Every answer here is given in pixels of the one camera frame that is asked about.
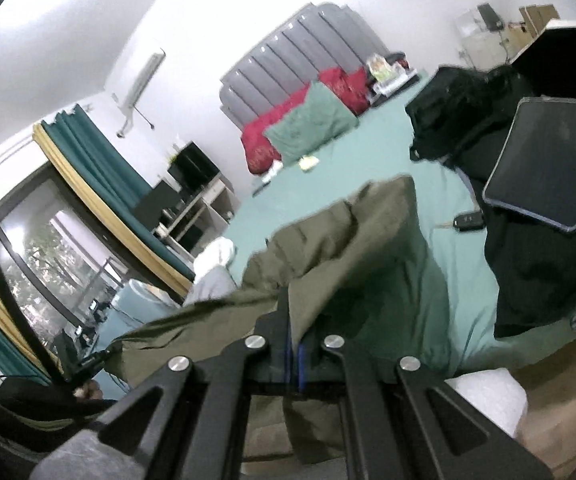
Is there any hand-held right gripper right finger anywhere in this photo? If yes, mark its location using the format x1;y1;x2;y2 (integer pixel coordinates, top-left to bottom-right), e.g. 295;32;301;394
295;331;555;480

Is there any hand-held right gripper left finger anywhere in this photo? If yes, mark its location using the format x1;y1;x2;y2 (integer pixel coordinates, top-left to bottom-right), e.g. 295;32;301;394
95;290;295;480

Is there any green pillow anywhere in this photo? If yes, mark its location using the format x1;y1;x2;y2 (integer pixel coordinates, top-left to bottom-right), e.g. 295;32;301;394
263;81;360;165

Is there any white cloth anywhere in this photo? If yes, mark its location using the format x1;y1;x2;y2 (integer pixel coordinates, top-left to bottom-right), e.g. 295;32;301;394
193;237;237;281

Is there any long red pillow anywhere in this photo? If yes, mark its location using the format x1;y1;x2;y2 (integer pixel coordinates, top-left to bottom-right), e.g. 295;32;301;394
240;94;320;176

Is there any black cloth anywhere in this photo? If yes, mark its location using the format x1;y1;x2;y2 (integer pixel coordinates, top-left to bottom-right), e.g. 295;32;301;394
443;125;576;339

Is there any large window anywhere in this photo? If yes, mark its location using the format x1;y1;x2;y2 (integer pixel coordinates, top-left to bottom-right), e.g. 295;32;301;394
0;160;136;361

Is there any colourful snack bag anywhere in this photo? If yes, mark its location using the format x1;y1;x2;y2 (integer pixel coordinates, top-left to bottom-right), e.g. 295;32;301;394
368;54;395;82

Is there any white pillow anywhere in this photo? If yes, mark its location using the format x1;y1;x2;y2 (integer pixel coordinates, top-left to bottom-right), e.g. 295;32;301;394
443;367;529;442

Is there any brown blanket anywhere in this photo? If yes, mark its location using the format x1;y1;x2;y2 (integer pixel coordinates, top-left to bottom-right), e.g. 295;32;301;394
513;320;576;480

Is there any light blue chair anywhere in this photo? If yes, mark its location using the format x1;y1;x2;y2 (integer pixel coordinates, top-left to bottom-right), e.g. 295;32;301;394
112;280;175;333

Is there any white shelf unit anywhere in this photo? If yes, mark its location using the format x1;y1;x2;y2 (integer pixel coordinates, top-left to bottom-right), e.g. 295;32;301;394
135;142;237;261

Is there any olive green jacket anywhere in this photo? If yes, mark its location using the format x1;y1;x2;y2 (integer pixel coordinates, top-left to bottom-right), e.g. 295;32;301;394
108;175;449;466

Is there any black car key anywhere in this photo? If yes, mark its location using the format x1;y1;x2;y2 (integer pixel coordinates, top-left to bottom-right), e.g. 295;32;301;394
452;210;487;234

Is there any dark tablet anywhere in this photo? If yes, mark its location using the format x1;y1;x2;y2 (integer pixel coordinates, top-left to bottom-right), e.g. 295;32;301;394
482;97;576;234

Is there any grey padded headboard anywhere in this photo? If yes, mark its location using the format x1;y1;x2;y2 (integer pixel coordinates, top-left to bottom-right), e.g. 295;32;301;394
219;2;386;126

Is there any bed with green sheet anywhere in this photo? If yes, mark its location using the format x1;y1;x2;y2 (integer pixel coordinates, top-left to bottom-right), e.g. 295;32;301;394
88;72;576;391

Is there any white air conditioner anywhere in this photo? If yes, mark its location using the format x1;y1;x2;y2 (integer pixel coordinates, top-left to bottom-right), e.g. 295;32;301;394
112;49;167;139

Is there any black bag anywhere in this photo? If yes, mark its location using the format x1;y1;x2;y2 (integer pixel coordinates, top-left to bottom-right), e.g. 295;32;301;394
405;65;534;162

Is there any grey cloth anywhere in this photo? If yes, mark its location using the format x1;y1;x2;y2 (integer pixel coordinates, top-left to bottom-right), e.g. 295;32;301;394
183;265;240;307

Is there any cardboard box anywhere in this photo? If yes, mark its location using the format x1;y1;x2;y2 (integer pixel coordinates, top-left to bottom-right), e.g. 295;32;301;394
518;4;562;39

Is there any small red pillow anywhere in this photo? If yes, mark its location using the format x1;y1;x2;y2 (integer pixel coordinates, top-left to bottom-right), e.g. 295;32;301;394
318;66;372;116

